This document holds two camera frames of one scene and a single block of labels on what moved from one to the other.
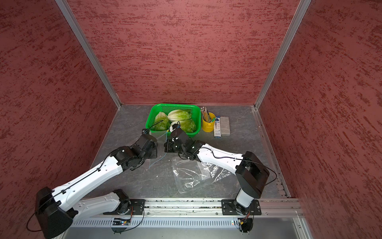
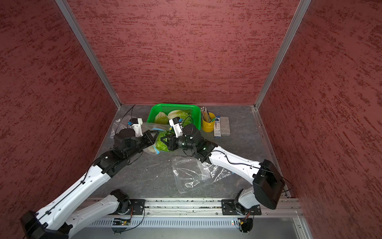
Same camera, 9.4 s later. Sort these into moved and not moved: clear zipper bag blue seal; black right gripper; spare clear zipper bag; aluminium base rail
Moved: clear zipper bag blue seal
Not moved: aluminium base rail; black right gripper; spare clear zipper bag
